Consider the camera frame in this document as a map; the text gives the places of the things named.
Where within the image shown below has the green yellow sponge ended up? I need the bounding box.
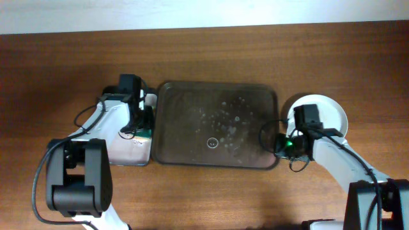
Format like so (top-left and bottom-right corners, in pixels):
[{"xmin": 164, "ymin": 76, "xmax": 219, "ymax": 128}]
[{"xmin": 134, "ymin": 128, "xmax": 152, "ymax": 139}]

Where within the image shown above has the pale green plate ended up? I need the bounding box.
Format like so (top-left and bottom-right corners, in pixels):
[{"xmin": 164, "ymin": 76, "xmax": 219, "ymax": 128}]
[{"xmin": 286, "ymin": 95, "xmax": 348, "ymax": 137}]

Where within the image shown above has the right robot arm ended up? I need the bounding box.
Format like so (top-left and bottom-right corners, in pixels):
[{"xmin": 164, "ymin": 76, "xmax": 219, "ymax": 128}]
[{"xmin": 274, "ymin": 104, "xmax": 408, "ymax": 230}]

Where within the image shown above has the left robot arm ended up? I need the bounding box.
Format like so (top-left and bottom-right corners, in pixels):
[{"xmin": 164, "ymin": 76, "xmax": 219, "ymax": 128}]
[{"xmin": 40, "ymin": 73, "xmax": 157, "ymax": 229}]

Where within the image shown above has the small black tray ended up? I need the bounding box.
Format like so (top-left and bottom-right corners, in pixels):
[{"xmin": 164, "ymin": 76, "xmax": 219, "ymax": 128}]
[{"xmin": 98, "ymin": 88, "xmax": 157, "ymax": 165}]

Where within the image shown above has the large brown tray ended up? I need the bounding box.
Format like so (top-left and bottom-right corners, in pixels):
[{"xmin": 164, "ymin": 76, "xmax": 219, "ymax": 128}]
[{"xmin": 151, "ymin": 81, "xmax": 279, "ymax": 170}]

